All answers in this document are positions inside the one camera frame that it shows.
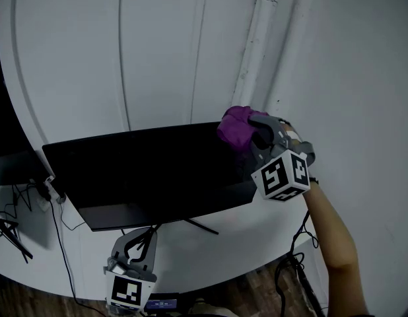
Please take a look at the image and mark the tangled black cables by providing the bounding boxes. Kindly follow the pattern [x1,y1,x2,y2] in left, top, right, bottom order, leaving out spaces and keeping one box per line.
[4,182,40,215]

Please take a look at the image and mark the small lit phone screen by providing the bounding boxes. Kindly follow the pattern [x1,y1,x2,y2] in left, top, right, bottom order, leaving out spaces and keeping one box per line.
[143,292,179,312]

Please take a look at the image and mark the purple cloth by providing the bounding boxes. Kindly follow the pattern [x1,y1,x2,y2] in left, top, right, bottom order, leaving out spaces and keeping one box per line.
[217,105,269,153]

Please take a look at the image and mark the bundle of black cables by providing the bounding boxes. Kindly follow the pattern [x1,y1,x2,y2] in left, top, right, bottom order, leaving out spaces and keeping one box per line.
[274,209,326,317]

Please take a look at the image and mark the black computer monitor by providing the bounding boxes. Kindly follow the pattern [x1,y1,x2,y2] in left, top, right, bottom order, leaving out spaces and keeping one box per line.
[42,121,258,236]

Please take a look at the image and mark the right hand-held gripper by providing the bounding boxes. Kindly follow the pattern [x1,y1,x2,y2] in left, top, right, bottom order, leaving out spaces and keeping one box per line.
[248,114,316,202]

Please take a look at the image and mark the thin grey cable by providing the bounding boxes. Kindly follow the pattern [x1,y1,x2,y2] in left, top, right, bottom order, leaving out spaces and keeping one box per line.
[59,201,88,232]

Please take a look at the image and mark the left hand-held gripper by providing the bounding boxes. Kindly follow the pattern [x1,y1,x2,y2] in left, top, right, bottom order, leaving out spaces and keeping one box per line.
[102,224,163,317]

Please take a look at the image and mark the black folding stand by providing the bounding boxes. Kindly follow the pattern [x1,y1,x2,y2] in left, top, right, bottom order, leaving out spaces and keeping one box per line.
[0,211,34,264]

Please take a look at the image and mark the person's right hand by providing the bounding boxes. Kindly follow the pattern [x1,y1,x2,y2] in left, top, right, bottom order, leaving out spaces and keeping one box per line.
[285,125,304,144]

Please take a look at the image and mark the long black power cable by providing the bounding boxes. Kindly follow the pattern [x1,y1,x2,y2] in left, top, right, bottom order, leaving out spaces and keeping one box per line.
[49,199,108,310]

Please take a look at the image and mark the person's right forearm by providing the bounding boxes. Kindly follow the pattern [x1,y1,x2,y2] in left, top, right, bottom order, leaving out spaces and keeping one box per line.
[304,178,370,317]

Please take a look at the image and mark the white power strip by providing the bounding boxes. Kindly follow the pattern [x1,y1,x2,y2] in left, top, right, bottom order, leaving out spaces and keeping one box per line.
[34,174,67,213]

